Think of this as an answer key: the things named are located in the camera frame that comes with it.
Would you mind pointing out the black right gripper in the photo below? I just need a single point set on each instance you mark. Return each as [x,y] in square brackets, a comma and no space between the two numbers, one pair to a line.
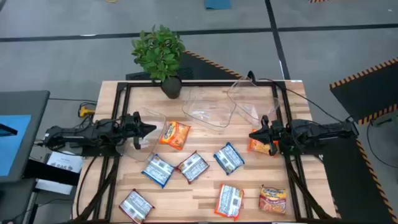
[273,133]

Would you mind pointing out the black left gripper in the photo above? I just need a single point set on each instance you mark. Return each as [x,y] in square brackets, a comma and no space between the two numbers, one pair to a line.
[130,126]

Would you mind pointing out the orange Maruchan noodle pack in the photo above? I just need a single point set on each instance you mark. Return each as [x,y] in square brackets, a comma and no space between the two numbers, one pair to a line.
[229,202]
[258,147]
[174,135]

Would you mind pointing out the blue Maruchan noodle pack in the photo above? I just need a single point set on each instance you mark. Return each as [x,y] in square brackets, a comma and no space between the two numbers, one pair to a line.
[158,171]
[229,158]

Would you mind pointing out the red Maruchan noodle pack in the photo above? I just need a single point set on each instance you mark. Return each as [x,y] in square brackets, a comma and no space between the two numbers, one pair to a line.
[272,200]
[136,207]
[192,167]

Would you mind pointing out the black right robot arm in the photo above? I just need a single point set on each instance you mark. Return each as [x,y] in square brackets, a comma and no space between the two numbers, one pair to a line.
[317,132]

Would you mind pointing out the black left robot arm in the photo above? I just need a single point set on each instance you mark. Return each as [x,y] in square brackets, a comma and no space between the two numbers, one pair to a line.
[77,135]

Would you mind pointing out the clear plastic bin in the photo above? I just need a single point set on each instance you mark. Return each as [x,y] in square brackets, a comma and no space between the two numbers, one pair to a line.
[248,102]
[205,115]
[152,146]

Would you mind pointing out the black plant pot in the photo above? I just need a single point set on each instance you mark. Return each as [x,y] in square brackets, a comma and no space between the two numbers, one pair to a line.
[171,88]

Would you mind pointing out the black table clamp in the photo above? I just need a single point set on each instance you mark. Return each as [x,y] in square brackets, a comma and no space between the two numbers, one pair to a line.
[250,75]

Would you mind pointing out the green leafy plant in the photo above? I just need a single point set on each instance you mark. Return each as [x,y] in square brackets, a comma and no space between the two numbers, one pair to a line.
[158,53]

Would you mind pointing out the black hazard-striped floor mat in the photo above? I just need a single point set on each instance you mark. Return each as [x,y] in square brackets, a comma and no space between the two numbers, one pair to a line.
[348,186]
[199,67]
[363,93]

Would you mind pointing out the white paper sheet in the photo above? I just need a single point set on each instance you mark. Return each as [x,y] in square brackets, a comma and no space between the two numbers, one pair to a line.
[65,161]

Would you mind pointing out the grey desk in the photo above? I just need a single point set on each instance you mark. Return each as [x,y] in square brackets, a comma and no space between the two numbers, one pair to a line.
[28,102]

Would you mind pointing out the blue floor mat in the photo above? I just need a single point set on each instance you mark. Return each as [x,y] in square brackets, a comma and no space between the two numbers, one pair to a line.
[217,3]

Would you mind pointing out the black metal table frame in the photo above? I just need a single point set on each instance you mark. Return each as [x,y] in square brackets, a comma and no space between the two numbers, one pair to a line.
[143,84]

